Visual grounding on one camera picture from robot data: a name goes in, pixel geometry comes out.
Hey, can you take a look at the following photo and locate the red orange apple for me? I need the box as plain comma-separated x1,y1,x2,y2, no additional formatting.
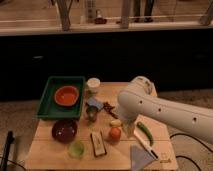
109,127,121,142

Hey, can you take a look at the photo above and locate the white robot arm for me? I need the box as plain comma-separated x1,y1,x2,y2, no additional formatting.
116,76,213,144

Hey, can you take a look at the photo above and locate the metal cup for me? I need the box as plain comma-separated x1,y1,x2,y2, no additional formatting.
86,106,98,122

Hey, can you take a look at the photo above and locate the white paper cup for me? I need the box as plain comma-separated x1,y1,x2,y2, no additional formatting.
87,78,101,93

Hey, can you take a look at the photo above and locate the small green cup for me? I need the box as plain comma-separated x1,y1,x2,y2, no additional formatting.
68,140,84,158

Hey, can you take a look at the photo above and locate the green chili pepper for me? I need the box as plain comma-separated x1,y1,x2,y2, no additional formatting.
136,122,154,146

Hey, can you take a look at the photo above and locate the yellow banana piece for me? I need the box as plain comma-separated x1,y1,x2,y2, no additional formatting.
110,119,122,127

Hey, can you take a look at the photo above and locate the dark grape bunch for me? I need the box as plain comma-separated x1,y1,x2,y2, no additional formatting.
103,102,117,119

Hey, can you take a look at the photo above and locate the grey folded napkin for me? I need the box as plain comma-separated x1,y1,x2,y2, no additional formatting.
130,145,155,171

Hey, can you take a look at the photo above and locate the blue cloth piece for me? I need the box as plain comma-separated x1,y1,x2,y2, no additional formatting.
86,97,104,110

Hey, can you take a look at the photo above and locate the small wooden block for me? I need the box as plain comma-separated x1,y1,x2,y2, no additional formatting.
160,153,171,163

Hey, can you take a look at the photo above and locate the dark red bowl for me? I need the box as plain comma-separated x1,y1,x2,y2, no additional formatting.
52,119,78,144

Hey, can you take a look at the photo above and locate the orange bowl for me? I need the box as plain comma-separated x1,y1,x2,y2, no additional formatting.
54,85,79,107

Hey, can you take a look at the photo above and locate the green plastic tray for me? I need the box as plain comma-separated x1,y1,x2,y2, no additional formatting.
37,76,85,120

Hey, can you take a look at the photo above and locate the black stand pole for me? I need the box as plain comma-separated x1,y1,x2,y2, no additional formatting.
0,131,14,171

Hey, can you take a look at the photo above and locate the white handled knife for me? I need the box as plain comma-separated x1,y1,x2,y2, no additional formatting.
134,130,159,160

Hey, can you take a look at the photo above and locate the black cable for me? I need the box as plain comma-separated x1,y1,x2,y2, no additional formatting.
169,132,213,171

